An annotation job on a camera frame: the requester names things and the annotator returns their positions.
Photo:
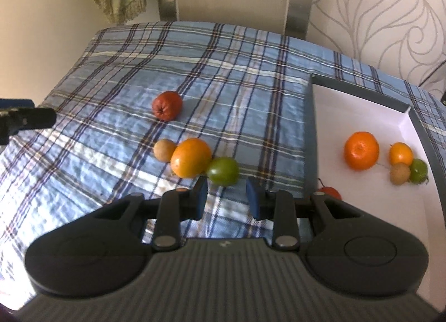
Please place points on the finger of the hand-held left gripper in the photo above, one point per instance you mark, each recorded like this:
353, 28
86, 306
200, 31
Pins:
15, 102
31, 118

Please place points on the grey box with white inside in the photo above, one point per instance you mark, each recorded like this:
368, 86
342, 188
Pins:
348, 116

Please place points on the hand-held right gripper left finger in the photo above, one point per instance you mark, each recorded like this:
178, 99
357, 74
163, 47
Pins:
200, 200

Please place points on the green jujube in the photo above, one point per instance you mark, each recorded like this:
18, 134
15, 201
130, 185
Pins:
419, 170
223, 170

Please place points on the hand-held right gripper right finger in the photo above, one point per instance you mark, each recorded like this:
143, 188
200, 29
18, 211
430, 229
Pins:
253, 200

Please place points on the small red apple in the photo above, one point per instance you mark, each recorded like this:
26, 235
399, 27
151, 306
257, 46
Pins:
329, 192

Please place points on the blue plaid cloth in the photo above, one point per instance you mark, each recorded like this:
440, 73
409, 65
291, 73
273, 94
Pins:
244, 81

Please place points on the dark red apple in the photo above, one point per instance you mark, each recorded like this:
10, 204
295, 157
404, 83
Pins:
168, 105

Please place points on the deep orange tangerine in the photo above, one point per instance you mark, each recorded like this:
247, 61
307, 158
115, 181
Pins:
361, 151

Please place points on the yellow-orange orange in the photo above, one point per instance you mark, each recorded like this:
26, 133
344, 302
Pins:
400, 154
191, 158

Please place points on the brown kiwi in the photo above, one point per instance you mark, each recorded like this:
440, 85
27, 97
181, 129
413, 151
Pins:
163, 150
399, 174

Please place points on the silver metal frame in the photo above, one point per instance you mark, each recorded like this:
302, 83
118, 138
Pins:
299, 1

